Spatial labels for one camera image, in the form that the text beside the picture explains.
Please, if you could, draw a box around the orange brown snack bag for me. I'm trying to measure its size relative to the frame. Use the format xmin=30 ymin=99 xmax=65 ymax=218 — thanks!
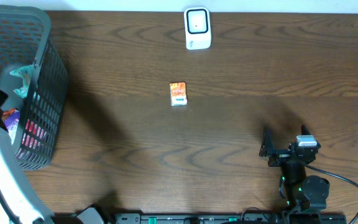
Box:
xmin=2 ymin=108 xmax=19 ymax=121

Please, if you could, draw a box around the green white snack packet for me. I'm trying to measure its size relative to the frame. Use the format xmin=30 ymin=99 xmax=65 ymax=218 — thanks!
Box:
xmin=9 ymin=65 xmax=35 ymax=98

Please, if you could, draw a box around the small orange box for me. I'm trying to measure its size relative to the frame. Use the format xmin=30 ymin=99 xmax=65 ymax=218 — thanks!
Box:
xmin=170 ymin=82 xmax=188 ymax=106

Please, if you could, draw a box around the red purple snack pack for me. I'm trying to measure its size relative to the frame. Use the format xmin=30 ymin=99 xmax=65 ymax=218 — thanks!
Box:
xmin=4 ymin=111 xmax=20 ymax=144

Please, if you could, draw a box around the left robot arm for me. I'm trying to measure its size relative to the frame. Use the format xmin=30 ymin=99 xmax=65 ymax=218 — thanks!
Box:
xmin=0 ymin=90 xmax=109 ymax=224

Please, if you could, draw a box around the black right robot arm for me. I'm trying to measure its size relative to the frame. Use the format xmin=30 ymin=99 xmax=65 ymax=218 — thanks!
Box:
xmin=259 ymin=125 xmax=330 ymax=224

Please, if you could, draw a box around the white barcode scanner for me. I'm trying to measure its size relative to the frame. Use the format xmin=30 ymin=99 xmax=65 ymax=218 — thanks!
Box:
xmin=183 ymin=7 xmax=212 ymax=50

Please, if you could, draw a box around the grey plastic mesh basket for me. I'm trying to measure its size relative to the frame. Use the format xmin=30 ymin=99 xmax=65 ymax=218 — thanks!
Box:
xmin=0 ymin=5 xmax=68 ymax=170

